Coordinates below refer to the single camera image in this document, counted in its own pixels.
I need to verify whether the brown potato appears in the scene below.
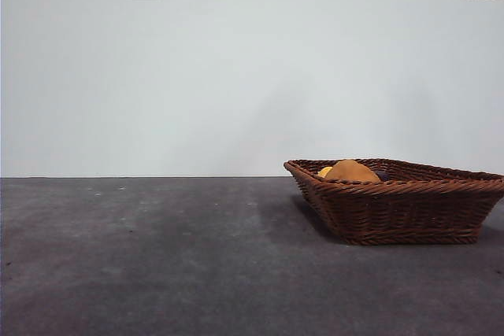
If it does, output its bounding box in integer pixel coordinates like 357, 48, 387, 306
325, 159, 382, 183

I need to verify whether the brown wicker basket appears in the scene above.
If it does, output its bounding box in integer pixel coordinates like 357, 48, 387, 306
283, 157, 504, 246

